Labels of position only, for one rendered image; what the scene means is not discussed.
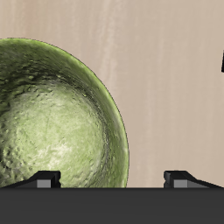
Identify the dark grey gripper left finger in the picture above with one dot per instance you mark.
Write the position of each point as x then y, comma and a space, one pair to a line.
46, 178

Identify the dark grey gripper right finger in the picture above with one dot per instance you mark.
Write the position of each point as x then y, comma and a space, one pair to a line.
178, 178

